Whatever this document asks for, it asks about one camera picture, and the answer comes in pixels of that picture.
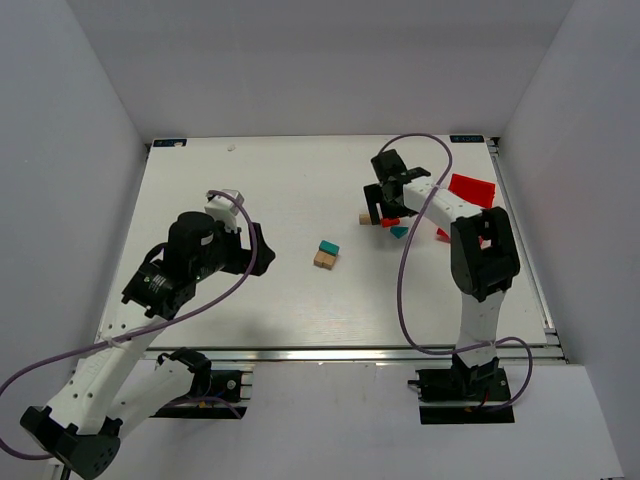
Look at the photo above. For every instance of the aluminium table edge rail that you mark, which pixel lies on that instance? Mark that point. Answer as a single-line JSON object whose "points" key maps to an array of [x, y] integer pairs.
{"points": [[515, 353]]}

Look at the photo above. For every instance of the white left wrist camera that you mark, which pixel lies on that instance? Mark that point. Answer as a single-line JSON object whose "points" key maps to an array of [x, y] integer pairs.
{"points": [[223, 209]]}

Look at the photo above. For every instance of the blue corner label left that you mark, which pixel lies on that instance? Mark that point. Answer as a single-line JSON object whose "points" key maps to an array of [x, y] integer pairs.
{"points": [[169, 143]]}

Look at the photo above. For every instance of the red wood block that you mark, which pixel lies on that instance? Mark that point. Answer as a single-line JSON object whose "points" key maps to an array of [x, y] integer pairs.
{"points": [[389, 222]]}

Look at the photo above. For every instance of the blue corner label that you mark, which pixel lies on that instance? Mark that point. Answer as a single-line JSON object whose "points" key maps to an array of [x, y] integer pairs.
{"points": [[169, 143], [464, 139]]}

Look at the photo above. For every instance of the blue corner label right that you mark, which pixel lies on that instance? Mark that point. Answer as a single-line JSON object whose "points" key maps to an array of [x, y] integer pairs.
{"points": [[464, 139]]}

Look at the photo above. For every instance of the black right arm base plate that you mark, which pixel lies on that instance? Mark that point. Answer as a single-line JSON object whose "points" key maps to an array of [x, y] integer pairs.
{"points": [[441, 402]]}

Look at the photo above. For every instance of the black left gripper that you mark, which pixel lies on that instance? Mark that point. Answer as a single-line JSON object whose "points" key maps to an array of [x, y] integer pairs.
{"points": [[245, 250]]}

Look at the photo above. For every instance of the natural wood block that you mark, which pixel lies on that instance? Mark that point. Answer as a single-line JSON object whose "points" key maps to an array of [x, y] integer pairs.
{"points": [[329, 261], [320, 259]]}

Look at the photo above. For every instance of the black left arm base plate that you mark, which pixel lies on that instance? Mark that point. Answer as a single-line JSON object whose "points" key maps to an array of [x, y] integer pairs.
{"points": [[227, 399]]}

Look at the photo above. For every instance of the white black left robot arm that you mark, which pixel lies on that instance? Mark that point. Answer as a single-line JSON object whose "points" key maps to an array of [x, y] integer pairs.
{"points": [[84, 425]]}

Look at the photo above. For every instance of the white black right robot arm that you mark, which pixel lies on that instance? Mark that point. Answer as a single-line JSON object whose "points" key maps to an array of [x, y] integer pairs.
{"points": [[483, 263]]}

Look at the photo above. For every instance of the red plastic bin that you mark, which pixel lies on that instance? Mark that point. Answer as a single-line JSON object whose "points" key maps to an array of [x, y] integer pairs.
{"points": [[475, 191]]}

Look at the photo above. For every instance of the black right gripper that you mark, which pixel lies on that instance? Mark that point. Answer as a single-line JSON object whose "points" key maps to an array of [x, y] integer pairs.
{"points": [[382, 192]]}

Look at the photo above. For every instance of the right side aluminium rail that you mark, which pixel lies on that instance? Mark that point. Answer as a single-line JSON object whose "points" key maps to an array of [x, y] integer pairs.
{"points": [[530, 269]]}

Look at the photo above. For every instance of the teal triangular wood block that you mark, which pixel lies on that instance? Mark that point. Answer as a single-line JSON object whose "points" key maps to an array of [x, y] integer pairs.
{"points": [[399, 231]]}

